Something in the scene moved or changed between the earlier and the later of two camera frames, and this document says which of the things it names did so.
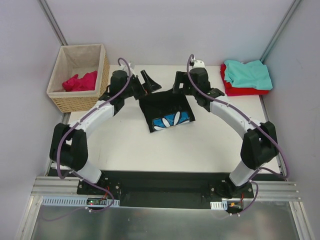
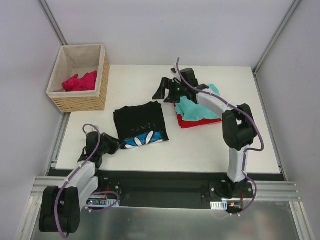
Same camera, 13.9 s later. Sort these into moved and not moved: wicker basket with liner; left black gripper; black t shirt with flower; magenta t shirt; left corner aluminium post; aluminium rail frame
Moved: left black gripper; black t shirt with flower
Not moved: aluminium rail frame; magenta t shirt; left corner aluminium post; wicker basket with liner
